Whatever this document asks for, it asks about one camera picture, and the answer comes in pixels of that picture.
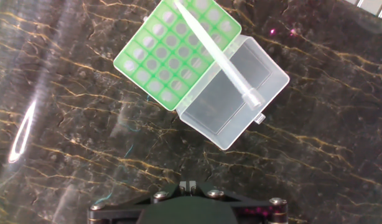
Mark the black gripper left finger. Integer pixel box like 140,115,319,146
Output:
87,180,189,224

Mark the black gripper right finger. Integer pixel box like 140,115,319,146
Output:
188,180,288,224

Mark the large translucent pipette tip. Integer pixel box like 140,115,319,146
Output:
173,0,266,110

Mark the green pipette tip holder box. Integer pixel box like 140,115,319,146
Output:
113,0,291,151

